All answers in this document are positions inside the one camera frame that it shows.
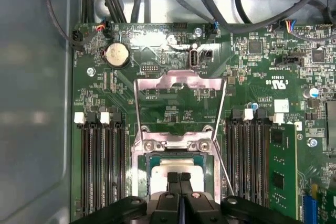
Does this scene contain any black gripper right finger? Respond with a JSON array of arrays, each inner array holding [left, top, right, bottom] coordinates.
[[181, 173, 303, 224]]

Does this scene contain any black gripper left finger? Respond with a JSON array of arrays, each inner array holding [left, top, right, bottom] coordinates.
[[69, 172, 182, 224]]

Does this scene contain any silver square CPU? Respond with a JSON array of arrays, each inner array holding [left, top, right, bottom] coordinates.
[[145, 154, 209, 198]]

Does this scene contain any metal socket cover frame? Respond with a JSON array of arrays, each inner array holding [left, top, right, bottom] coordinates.
[[133, 69, 228, 153]]

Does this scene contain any CPU socket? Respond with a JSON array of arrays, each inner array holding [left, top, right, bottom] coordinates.
[[130, 125, 224, 205]]

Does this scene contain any black RAM slot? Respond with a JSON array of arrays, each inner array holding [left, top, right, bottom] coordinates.
[[111, 112, 128, 204], [100, 112, 116, 209], [238, 108, 254, 201], [251, 108, 270, 205], [86, 112, 103, 210], [226, 107, 244, 199], [74, 112, 91, 211]]

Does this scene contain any blue expansion slot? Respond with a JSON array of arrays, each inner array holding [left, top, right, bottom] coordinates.
[[301, 194, 317, 224]]

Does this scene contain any green RAM stick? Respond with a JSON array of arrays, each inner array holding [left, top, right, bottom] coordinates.
[[269, 123, 299, 221]]

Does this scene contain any internal USB port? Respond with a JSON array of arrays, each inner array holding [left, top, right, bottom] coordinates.
[[189, 49, 200, 68]]

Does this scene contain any green motherboard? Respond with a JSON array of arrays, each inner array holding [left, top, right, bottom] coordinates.
[[70, 22, 336, 224]]

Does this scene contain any round coin cell battery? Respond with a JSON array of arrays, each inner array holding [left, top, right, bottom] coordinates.
[[104, 41, 131, 69]]

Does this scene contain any silver blue capacitor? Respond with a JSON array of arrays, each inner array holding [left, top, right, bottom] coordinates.
[[306, 87, 320, 99]]

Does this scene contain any black open PC case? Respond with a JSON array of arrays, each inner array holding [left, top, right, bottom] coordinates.
[[0, 0, 336, 224]]

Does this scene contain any thin wire locking lever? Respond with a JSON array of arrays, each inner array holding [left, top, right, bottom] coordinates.
[[213, 139, 236, 197]]

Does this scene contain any thin black cable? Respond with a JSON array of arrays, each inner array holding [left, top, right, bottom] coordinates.
[[43, 0, 85, 52]]

